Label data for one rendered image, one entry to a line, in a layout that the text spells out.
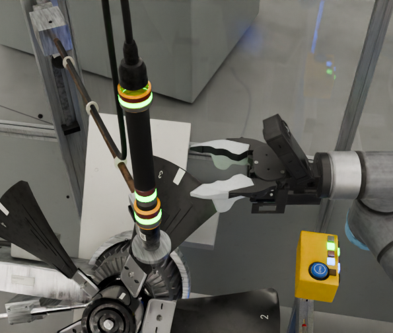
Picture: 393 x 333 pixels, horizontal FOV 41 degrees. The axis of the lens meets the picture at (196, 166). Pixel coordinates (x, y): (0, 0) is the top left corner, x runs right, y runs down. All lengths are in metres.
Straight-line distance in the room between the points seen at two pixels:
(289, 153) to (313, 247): 0.73
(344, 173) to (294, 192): 0.08
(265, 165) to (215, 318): 0.48
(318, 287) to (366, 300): 1.04
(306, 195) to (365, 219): 0.11
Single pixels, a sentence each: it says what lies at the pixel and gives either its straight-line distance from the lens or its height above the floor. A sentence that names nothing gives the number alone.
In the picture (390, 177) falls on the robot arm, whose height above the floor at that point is 1.67.
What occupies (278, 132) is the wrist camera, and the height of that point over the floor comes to 1.75.
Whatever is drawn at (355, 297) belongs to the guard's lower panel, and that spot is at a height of 0.22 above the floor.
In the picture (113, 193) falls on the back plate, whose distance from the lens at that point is 1.37.
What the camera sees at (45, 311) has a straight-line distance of 1.34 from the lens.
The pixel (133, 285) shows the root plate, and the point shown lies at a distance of 1.16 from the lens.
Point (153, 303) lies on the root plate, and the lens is 1.21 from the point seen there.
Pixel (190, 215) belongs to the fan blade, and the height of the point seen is 1.40.
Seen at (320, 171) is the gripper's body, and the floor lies 1.66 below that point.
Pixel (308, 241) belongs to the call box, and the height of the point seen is 1.07.
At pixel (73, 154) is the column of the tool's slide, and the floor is 1.06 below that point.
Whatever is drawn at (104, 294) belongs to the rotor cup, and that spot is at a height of 1.26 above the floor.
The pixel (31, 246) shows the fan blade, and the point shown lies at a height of 1.26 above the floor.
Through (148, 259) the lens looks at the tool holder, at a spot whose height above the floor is 1.46.
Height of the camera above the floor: 2.25
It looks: 47 degrees down
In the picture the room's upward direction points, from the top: straight up
